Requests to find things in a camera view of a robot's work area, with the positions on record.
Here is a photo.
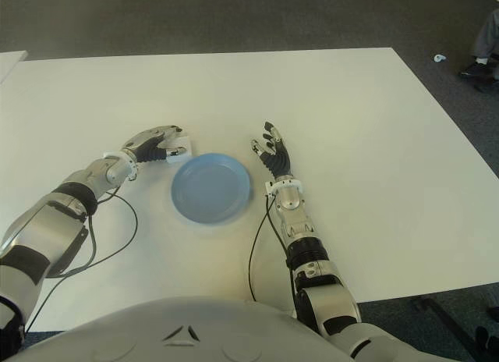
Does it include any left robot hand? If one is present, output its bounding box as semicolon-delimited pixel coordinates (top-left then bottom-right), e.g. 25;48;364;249
122;123;188;165

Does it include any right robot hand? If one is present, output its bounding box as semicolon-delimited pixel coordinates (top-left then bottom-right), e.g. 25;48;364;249
249;121;294;181

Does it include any white charger block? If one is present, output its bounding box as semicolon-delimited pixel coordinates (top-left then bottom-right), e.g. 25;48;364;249
165;133;195;166

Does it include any blue round plate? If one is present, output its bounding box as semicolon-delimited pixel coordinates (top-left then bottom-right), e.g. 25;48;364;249
170;152;253;225

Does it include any white side table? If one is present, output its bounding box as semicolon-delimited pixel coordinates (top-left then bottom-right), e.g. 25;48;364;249
0;49;29;86

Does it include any grey robot torso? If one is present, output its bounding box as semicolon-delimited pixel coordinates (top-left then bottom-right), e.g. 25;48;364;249
15;295;352;362

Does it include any black shoe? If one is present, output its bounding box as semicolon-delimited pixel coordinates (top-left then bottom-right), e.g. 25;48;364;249
458;61;499;82

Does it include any grey trouser leg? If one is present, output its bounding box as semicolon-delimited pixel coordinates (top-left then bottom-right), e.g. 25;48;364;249
473;9;499;61

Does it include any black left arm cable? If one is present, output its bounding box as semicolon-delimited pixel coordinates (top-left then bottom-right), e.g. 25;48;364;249
23;188;140;334

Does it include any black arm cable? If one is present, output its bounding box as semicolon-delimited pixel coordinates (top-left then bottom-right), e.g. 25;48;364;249
23;188;140;334
246;193;299;316

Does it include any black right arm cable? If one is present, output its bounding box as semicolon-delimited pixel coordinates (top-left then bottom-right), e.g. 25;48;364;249
246;193;299;316

